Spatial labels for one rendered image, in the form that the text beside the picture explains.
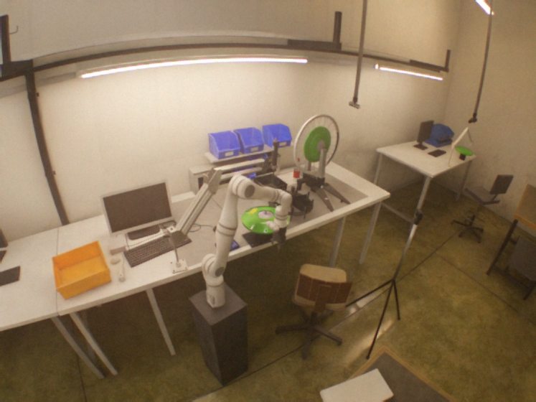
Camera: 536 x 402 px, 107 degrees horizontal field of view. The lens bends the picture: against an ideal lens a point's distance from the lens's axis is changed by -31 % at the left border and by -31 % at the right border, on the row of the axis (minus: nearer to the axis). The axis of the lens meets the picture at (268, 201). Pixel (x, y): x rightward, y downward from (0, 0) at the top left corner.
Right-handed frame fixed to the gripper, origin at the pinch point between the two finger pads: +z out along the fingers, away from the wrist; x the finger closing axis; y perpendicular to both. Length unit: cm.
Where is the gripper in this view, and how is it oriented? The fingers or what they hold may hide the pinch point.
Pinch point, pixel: (275, 250)
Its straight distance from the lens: 170.7
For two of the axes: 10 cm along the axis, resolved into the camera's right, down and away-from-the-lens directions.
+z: -0.4, 8.6, 5.1
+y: 7.5, -3.1, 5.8
